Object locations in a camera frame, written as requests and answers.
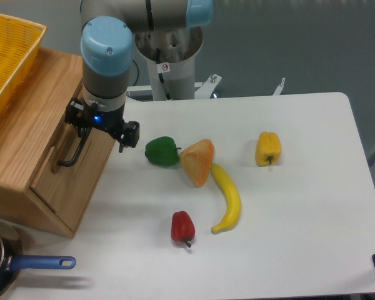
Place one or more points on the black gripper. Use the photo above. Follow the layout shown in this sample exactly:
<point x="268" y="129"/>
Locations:
<point x="84" y="117"/>

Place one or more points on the black metal drawer handle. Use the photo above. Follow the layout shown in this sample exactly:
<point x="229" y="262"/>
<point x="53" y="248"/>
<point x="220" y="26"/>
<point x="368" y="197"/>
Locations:
<point x="76" y="154"/>

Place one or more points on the wooden top drawer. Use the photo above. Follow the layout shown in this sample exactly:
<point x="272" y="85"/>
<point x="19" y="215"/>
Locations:
<point x="71" y="171"/>

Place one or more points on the toasted bread pastry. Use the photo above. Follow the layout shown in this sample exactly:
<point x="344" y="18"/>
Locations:
<point x="196" y="161"/>

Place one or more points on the red bell pepper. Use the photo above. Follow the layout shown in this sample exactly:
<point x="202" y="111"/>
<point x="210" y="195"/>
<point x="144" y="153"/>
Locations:
<point x="182" y="228"/>

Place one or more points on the yellow banana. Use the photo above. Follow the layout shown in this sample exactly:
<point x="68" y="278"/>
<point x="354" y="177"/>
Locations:
<point x="233" y="200"/>

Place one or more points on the yellow bell pepper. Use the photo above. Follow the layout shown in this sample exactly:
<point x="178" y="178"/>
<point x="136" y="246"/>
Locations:
<point x="268" y="149"/>

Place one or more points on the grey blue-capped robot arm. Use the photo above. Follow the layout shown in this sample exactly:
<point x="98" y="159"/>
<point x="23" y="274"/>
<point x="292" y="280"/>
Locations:
<point x="108" y="41"/>

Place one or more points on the wooden drawer cabinet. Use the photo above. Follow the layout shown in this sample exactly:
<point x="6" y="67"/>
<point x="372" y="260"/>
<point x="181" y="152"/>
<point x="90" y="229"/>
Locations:
<point x="27" y="131"/>

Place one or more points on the green bell pepper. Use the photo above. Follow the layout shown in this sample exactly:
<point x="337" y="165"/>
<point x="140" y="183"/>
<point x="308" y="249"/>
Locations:
<point x="162" y="151"/>

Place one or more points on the yellow plastic basket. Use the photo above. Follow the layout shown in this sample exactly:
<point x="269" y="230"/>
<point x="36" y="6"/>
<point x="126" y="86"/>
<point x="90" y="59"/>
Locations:
<point x="20" y="41"/>

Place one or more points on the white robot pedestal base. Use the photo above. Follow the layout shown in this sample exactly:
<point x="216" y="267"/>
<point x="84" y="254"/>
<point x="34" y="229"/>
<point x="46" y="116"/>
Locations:
<point x="171" y="64"/>

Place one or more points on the blue-handled frying pan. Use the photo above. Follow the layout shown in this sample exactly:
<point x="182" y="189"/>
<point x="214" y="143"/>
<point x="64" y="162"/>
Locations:
<point x="13" y="260"/>

